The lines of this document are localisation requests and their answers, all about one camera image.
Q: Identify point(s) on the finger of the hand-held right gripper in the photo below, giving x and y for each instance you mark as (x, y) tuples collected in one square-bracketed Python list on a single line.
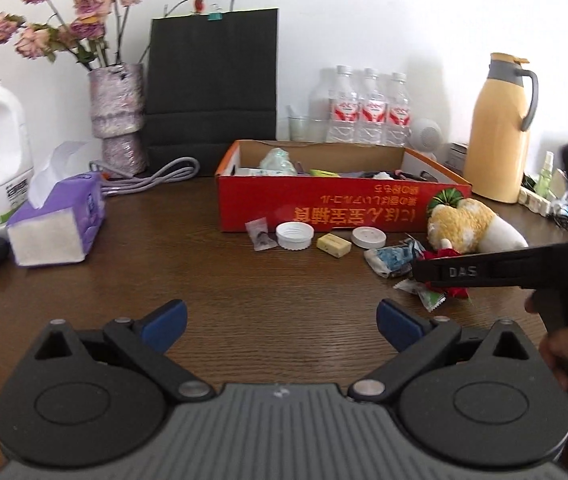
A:
[(424, 270)]

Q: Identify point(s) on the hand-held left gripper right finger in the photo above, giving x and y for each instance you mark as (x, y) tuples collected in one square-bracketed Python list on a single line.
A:
[(398, 322)]

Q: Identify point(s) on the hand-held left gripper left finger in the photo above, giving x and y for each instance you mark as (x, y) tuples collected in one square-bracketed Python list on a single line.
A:
[(166, 322)]

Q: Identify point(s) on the green white candy wrapper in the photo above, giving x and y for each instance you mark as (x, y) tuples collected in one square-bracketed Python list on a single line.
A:
[(431, 300)]

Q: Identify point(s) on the blue white wrapper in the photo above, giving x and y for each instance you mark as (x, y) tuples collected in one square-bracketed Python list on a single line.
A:
[(389, 260)]

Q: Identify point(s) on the red wrapper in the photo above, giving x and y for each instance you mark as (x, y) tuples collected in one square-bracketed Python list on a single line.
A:
[(456, 294)]

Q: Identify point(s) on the white and yellow plush toy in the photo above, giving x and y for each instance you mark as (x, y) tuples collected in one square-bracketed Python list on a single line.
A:
[(464, 225)]

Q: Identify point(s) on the white round lid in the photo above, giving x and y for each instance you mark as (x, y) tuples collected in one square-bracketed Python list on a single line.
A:
[(369, 236)]

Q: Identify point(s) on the black metal pen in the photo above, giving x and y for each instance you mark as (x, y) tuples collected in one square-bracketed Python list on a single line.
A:
[(416, 176)]

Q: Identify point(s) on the yellow block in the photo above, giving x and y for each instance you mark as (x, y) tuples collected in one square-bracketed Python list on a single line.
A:
[(333, 245)]

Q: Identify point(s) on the small clear plastic bag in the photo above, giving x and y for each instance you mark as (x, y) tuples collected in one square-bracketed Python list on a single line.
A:
[(263, 237)]

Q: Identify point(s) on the white ridged bottle cap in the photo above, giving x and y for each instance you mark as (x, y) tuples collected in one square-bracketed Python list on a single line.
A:
[(295, 234)]

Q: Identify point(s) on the green yellow packet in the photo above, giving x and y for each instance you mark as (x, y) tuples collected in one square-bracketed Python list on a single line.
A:
[(324, 173)]

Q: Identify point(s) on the red cardboard box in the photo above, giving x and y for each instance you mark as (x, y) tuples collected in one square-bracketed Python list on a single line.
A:
[(274, 205)]

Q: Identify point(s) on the iridescent plastic bag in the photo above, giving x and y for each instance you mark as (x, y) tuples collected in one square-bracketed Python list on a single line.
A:
[(276, 162)]

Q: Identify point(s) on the person's right hand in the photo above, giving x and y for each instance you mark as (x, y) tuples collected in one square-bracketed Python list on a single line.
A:
[(559, 355)]

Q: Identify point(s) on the white charger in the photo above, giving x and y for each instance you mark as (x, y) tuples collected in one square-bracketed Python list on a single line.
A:
[(561, 185)]

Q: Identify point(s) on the white power strip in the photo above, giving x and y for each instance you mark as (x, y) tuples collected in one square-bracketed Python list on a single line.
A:
[(534, 200)]

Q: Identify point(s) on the green spray bottle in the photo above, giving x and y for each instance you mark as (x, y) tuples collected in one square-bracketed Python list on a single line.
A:
[(544, 177)]

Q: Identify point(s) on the small white box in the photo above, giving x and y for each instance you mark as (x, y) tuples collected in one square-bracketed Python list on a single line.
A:
[(458, 157)]

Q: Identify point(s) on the yellow thermos jug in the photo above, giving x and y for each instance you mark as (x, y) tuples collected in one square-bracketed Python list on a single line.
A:
[(494, 150)]

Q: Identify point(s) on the white round speaker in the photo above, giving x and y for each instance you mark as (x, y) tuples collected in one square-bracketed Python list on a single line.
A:
[(426, 135)]

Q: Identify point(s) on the purple tissue pack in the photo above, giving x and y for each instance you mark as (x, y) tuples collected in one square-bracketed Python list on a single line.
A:
[(63, 210)]

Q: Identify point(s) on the clear water bottle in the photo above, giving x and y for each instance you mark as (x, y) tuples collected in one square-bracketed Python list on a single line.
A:
[(342, 110), (371, 110), (398, 112)]

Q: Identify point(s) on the clear glass cup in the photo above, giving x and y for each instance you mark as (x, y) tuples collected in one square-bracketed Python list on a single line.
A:
[(306, 130)]

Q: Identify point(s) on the white detergent bottle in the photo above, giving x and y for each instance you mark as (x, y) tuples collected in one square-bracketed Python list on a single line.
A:
[(8, 160)]

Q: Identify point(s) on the black paper bag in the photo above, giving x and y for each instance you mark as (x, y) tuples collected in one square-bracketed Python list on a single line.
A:
[(213, 85)]

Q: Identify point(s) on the green binder clip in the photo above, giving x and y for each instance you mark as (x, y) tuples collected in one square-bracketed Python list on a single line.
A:
[(213, 17)]

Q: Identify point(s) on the dried pink flowers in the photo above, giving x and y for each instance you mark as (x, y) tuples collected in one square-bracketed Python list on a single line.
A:
[(86, 2)]

